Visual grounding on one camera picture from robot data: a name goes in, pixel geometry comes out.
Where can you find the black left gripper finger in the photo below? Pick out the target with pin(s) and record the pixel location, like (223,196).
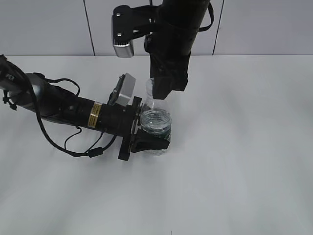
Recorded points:
(144,141)

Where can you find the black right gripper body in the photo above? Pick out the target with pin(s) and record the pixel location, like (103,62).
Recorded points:
(177,67)

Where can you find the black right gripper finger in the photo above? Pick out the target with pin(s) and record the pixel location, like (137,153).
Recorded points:
(179,80)
(162,86)

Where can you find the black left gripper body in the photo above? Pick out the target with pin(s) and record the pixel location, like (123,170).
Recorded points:
(130,118)

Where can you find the clear water bottle green label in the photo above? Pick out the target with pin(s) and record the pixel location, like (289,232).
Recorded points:
(155,116)

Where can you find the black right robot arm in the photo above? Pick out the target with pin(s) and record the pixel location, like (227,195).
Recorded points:
(170,46)

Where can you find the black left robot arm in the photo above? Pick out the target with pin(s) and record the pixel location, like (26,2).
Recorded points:
(119,116)

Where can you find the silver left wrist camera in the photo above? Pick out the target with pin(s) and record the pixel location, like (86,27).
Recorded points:
(122,93)

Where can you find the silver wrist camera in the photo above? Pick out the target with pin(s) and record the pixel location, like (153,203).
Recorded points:
(129,24)
(122,93)

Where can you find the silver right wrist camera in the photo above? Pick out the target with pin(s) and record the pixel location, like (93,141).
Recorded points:
(129,24)

